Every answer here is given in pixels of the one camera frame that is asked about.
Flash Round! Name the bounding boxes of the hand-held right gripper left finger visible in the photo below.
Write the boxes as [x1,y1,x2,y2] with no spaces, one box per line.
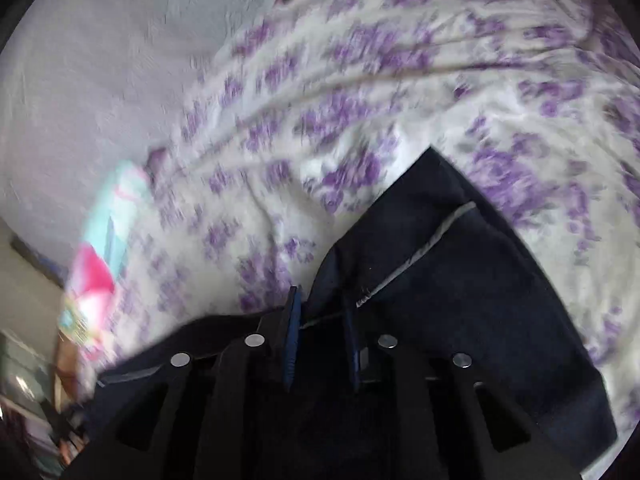
[62,286,303,480]

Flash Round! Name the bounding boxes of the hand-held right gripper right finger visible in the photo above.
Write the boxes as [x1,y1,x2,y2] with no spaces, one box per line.
[342,305,583,480]

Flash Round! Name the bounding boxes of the dark navy pants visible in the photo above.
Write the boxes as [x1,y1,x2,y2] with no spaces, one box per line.
[65,146,618,480]

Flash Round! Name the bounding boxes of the folded teal pink floral blanket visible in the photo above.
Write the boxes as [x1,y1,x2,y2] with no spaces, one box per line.
[57,160,153,361]

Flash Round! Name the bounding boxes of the purple floral bed sheet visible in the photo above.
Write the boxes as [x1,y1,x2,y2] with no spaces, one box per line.
[75,0,640,461]

